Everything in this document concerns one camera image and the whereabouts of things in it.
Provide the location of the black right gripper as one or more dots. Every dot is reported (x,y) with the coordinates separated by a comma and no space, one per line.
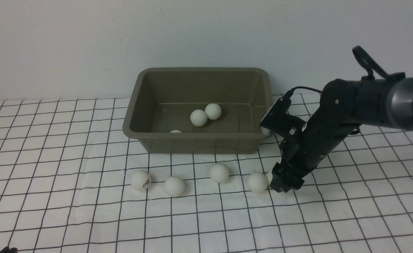
(324,132)

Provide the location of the white table-tennis ball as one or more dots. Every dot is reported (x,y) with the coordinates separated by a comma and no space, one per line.
(213,111)
(269,177)
(198,118)
(174,186)
(219,173)
(257,182)

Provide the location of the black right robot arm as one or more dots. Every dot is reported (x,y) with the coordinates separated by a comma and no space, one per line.
(344,106)

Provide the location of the olive green plastic bin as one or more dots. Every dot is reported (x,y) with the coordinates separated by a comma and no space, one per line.
(163,99)

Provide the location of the white black-grid tablecloth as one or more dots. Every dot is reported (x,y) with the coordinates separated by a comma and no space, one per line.
(65,168)

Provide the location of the black object at corner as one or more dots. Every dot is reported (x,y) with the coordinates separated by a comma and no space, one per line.
(9,250)

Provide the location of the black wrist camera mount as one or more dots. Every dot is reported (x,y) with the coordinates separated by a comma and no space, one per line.
(279,121)

